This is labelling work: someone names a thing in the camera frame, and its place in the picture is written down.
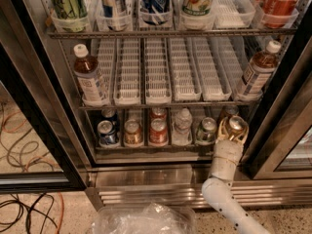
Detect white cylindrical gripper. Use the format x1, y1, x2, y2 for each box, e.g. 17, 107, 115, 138
209, 117, 249, 182

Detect orange soda can front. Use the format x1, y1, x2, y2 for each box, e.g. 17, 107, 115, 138
226, 116, 245, 141

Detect orange soda can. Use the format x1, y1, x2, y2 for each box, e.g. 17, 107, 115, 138
226, 116, 245, 141
218, 105, 239, 121

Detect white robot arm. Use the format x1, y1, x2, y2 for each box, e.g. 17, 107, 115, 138
202, 116, 270, 234

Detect green silver can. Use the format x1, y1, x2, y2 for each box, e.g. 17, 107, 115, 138
195, 117, 216, 145

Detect orange soda can rear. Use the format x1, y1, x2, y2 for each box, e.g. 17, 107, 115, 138
218, 105, 239, 121

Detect right fridge glass door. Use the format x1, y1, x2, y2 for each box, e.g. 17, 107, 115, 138
242, 5, 312, 179

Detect fridge glass door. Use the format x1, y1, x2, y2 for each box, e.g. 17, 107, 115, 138
242, 5, 312, 179
0, 0, 89, 193

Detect white shelf tray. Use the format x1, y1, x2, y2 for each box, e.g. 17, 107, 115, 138
144, 38, 172, 104
168, 38, 202, 101
113, 39, 141, 105
192, 38, 231, 101

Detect red soda can front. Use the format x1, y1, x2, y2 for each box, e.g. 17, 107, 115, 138
149, 118, 168, 146

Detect red soda can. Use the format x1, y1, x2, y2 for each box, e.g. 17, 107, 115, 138
149, 107, 167, 120
149, 118, 168, 146

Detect red soda can rear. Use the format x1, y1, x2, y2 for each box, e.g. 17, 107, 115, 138
149, 107, 167, 120

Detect brown soda can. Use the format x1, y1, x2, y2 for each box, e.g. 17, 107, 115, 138
124, 119, 142, 145

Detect blue soda can front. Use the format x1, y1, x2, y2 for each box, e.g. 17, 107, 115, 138
97, 120, 118, 145

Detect blue soda can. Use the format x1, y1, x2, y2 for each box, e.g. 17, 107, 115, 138
97, 120, 118, 145
101, 109, 119, 127

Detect blue soda can rear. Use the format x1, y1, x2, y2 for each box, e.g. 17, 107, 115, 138
101, 109, 119, 127

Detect red coca-cola can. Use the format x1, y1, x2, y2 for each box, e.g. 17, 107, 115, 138
252, 0, 298, 28

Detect dark blue tall can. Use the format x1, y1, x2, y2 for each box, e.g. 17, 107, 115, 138
140, 0, 170, 25

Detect blue silver tall can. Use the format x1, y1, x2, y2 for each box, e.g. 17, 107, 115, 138
101, 0, 128, 31

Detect left fridge glass door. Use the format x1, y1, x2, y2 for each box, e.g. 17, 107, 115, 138
0, 0, 89, 193

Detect right brown tea bottle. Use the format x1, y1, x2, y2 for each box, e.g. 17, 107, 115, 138
236, 40, 281, 97

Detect brown tea bottle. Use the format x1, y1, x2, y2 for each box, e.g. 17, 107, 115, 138
236, 40, 281, 97
74, 44, 108, 106

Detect clear plastic bin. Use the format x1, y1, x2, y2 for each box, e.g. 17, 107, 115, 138
92, 203, 197, 234

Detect left brown tea bottle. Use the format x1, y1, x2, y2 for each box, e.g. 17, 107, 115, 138
74, 44, 108, 106

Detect middle wire shelf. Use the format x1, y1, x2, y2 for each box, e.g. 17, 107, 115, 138
78, 101, 258, 110

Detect wire shelf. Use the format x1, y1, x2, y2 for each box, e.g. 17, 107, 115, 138
78, 101, 258, 110
48, 28, 297, 40

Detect top wire shelf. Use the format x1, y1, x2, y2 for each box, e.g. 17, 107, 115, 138
48, 28, 297, 40

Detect black cable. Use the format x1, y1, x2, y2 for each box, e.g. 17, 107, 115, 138
0, 100, 59, 234

